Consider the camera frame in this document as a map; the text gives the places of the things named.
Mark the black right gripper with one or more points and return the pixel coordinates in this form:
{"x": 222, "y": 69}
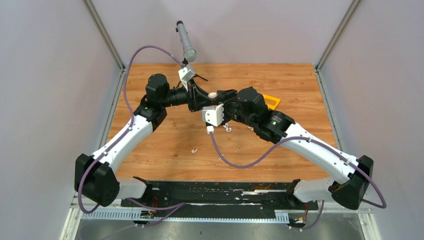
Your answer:
{"x": 226, "y": 97}

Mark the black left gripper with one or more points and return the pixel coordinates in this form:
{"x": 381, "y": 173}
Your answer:
{"x": 197, "y": 97}

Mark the white gold-trimmed earbud case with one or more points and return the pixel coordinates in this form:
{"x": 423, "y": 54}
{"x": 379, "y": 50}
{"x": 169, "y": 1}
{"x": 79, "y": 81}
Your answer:
{"x": 212, "y": 95}

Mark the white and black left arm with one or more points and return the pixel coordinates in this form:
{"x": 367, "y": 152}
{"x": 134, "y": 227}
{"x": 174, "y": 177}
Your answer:
{"x": 95, "y": 174}

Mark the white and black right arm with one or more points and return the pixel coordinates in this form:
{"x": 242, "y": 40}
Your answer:
{"x": 349, "y": 176}

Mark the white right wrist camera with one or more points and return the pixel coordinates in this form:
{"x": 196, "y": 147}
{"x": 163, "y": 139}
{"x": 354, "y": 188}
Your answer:
{"x": 213, "y": 115}

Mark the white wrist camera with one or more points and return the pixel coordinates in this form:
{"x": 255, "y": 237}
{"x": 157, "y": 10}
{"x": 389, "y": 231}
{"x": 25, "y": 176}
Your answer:
{"x": 213, "y": 115}
{"x": 187, "y": 73}

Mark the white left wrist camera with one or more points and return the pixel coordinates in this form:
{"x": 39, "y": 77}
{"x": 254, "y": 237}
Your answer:
{"x": 187, "y": 73}

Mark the yellow triangular plastic frame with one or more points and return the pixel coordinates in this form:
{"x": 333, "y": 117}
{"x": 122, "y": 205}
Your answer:
{"x": 271, "y": 101}

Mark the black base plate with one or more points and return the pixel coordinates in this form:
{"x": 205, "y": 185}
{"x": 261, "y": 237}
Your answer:
{"x": 220, "y": 198}

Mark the white cable duct strip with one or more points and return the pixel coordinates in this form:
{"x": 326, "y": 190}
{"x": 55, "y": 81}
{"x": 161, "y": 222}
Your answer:
{"x": 139, "y": 214}

